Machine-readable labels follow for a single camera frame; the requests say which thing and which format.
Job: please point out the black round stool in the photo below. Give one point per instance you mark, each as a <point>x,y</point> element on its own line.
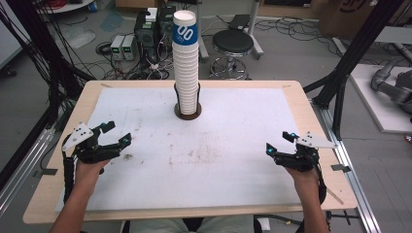
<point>232,42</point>

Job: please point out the stack of white paper cups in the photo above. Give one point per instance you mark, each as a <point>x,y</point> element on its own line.
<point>185,64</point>

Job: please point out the dark tape strip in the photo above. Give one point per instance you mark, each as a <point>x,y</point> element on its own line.
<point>47,172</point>
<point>340,168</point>

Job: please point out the cardboard box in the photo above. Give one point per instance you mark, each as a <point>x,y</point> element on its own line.
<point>343,16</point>

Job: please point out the black cup holder stand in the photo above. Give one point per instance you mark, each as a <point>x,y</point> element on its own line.
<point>188,116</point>

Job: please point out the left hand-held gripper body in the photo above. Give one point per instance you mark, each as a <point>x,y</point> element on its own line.
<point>85,152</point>

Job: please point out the white table mat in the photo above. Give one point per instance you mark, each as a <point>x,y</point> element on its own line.
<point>194,161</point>

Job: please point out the person's left hand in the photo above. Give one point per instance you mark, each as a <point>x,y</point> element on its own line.
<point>90,171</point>

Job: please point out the black computer tower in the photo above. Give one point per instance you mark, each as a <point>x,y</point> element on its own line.
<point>145,35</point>

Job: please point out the wooden table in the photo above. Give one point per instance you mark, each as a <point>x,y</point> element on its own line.
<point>324,187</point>

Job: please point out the aluminium rail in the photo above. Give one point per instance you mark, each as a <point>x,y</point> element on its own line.
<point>22,174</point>
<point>353,181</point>

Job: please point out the person's light shorts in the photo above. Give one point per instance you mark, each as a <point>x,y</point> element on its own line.
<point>226,225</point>

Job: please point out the grey power supply unit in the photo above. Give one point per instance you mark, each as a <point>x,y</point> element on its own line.
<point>116,48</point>
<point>129,48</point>

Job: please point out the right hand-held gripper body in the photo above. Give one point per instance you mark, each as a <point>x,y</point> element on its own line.
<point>302,158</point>

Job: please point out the white platform board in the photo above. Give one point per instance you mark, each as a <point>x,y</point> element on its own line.
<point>375,110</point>

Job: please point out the person's right hand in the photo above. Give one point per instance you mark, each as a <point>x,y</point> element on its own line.
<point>302,179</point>

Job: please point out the black metal frame post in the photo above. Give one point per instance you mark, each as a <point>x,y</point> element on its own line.
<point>356,48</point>

